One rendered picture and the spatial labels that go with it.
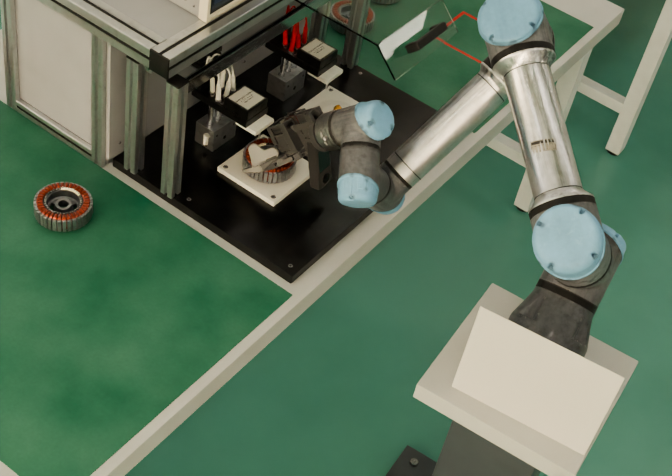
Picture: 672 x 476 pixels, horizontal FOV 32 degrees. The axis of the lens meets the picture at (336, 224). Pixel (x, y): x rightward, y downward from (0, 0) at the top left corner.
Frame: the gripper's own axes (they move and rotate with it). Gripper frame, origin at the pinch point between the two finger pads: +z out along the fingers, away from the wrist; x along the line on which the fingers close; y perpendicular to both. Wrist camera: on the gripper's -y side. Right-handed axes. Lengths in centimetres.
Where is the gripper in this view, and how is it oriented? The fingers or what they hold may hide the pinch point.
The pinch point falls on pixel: (265, 158)
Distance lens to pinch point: 239.5
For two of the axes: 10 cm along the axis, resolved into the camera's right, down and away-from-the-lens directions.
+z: -6.8, 1.2, 7.2
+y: -4.4, -8.6, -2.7
